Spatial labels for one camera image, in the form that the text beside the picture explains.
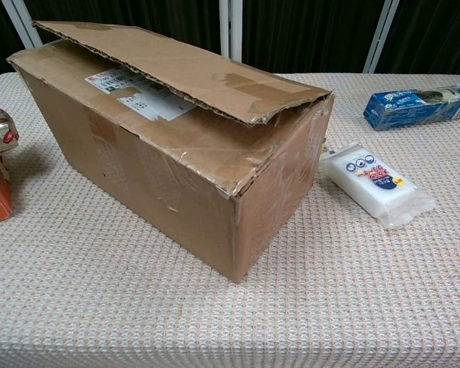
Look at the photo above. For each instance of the brown cardboard shipping box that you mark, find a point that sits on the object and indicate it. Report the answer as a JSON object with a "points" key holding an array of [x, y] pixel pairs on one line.
{"points": [[184, 184]]}

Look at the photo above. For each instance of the white clear snack pack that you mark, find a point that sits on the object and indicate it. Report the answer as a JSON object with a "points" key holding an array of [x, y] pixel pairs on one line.
{"points": [[375, 184]]}

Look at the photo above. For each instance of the beige woven tablecloth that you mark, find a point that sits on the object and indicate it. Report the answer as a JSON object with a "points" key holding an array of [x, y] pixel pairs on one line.
{"points": [[329, 291]]}

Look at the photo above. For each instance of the blue cookie pack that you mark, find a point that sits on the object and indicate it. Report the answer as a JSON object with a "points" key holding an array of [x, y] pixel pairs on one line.
{"points": [[414, 109]]}

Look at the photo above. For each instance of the white frame post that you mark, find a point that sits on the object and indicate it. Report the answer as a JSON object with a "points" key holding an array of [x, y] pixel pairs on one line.
{"points": [[381, 34], [230, 27], [21, 21]]}

